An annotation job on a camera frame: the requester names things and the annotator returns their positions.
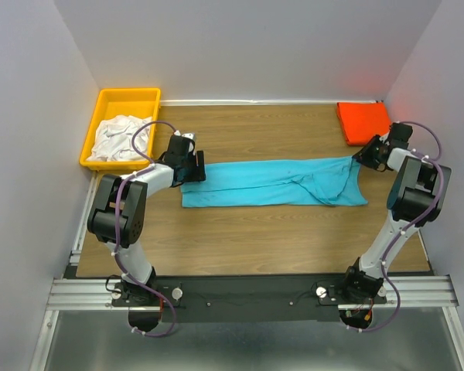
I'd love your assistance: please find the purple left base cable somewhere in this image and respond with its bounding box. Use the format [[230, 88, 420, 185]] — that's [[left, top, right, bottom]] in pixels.
[[129, 285, 179, 338]]

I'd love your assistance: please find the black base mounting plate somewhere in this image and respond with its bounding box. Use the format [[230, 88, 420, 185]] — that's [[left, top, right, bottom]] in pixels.
[[109, 274, 386, 325]]

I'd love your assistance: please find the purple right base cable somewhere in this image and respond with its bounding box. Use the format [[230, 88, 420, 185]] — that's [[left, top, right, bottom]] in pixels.
[[346, 274, 402, 333]]

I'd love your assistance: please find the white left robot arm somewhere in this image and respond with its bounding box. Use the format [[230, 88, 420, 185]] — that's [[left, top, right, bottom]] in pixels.
[[87, 133, 206, 305]]

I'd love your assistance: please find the aluminium extrusion rail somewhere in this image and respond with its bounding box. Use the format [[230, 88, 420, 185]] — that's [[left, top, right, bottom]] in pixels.
[[46, 276, 459, 311]]

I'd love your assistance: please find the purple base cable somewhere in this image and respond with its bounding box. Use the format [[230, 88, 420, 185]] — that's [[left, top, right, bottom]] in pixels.
[[346, 274, 402, 333], [129, 285, 179, 338]]

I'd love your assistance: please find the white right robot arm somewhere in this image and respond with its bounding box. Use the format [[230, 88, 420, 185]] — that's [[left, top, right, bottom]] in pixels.
[[340, 134, 452, 303]]

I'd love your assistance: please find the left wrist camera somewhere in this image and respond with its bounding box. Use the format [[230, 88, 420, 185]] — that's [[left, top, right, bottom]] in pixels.
[[173, 131, 196, 141]]

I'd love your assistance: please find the cyan blue t-shirt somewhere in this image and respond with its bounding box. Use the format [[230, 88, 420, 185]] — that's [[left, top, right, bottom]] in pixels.
[[181, 156, 367, 208]]

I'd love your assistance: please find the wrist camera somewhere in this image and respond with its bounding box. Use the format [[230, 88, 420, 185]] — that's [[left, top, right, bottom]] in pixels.
[[173, 131, 196, 141], [385, 122, 413, 150]]

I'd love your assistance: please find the yellow plastic bin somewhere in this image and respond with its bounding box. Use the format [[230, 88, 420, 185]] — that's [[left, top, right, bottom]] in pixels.
[[79, 87, 161, 172]]

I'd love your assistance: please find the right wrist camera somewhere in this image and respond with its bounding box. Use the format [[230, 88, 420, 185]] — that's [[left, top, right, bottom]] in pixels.
[[385, 122, 413, 150]]

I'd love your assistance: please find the folded orange t-shirt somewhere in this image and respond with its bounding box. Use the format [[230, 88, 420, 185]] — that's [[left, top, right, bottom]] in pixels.
[[336, 102, 391, 146]]

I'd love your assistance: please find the crumpled white t-shirt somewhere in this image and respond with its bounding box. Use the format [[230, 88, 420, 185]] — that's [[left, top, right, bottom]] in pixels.
[[87, 115, 152, 162]]

